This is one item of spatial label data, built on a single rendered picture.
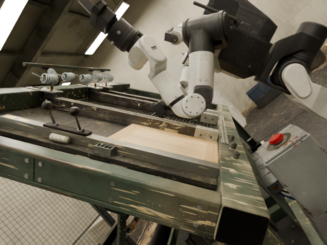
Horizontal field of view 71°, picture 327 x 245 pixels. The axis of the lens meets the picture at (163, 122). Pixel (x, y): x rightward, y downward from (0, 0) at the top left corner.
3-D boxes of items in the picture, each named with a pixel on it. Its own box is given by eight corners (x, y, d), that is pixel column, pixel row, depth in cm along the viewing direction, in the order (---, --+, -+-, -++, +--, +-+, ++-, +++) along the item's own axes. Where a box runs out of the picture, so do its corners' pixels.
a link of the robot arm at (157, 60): (126, 52, 81) (148, 83, 80) (137, 35, 74) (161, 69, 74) (139, 48, 85) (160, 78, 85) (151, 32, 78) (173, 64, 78)
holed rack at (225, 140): (228, 145, 109) (228, 143, 109) (222, 143, 109) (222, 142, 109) (221, 104, 266) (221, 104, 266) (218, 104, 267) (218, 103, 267)
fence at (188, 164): (217, 179, 82) (219, 168, 81) (-2, 124, 99) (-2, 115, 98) (217, 173, 87) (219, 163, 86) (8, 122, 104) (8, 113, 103)
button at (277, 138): (289, 140, 54) (283, 134, 54) (275, 150, 55) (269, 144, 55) (284, 136, 58) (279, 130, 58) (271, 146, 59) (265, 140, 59)
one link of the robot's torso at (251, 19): (274, 28, 110) (207, 2, 114) (299, 8, 78) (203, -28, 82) (245, 85, 118) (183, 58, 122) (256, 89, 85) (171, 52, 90)
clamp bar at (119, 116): (216, 146, 120) (226, 101, 115) (25, 103, 142) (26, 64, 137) (216, 140, 130) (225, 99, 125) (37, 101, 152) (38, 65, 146)
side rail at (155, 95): (215, 113, 262) (217, 104, 260) (126, 96, 282) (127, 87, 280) (215, 113, 270) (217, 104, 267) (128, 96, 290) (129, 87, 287)
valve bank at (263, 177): (337, 206, 75) (288, 152, 75) (299, 228, 79) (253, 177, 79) (290, 156, 122) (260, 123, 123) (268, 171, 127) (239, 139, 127)
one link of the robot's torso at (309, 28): (322, 35, 97) (282, 19, 99) (337, 29, 85) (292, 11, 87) (287, 95, 105) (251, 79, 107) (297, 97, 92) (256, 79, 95)
